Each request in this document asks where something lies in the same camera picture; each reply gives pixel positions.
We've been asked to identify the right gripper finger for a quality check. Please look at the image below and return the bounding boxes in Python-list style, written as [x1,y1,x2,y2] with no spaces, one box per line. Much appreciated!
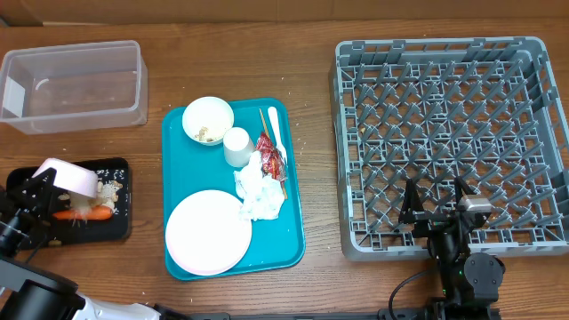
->
[453,177,475,204]
[398,179,425,224]

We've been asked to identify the orange carrot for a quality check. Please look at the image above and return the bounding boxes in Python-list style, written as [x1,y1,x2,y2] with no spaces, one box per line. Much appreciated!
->
[52,205,113,220]

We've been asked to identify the white bowl with scraps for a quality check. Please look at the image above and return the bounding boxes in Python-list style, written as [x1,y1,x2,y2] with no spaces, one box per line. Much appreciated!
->
[181,96,235,146]

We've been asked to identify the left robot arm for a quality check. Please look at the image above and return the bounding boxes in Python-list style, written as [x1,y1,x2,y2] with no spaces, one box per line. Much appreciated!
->
[1,168,187,320]

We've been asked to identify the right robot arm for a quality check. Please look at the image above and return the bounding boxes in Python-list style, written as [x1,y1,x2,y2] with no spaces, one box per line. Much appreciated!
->
[388,178,506,319]

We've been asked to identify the black waste tray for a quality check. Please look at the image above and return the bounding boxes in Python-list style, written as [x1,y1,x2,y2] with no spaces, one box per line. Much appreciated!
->
[0,156,132,250]

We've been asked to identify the grey dishwasher rack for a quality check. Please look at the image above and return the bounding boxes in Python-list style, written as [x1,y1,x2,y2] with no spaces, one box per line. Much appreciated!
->
[330,36,568,261]

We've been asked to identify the food scraps pile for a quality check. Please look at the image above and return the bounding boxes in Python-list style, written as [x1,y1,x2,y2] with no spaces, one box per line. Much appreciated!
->
[58,169,125,217]

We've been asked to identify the clear plastic bin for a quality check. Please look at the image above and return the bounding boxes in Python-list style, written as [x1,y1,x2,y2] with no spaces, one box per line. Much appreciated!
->
[1,40,148,135]

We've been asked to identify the wooden chopstick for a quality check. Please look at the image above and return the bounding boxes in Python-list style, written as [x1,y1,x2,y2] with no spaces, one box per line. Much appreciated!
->
[259,109,288,200]

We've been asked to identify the red snack wrapper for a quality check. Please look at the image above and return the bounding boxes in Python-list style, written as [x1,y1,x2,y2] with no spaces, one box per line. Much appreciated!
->
[256,132,287,182]

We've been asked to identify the crumpled white tissue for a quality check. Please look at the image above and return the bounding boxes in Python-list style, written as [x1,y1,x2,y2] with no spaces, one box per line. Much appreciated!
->
[234,151,285,220]

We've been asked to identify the teal serving tray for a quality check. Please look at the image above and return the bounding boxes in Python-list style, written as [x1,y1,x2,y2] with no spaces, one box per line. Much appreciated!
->
[162,98,306,276]

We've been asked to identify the white plastic fork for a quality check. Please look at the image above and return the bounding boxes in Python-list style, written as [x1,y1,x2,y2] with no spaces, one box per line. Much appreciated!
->
[268,107,287,165]

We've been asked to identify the large pink plate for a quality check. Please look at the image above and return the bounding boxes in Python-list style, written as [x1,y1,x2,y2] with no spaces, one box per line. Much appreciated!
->
[164,190,252,276]

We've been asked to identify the white paper cup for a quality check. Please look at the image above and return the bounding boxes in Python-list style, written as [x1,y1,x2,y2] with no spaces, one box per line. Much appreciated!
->
[223,127,255,168]

